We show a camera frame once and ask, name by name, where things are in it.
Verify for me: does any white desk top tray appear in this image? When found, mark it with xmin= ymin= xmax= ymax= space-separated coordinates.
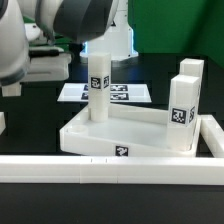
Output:
xmin=60 ymin=103 xmax=201 ymax=157

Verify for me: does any white L-shaped fence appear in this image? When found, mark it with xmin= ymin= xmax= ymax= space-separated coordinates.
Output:
xmin=0 ymin=114 xmax=224 ymax=186

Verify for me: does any white marker base plate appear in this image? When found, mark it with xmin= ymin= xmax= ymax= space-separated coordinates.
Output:
xmin=57 ymin=83 xmax=152 ymax=103

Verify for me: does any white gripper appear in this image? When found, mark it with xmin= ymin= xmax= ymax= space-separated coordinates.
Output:
xmin=22 ymin=47 xmax=72 ymax=82

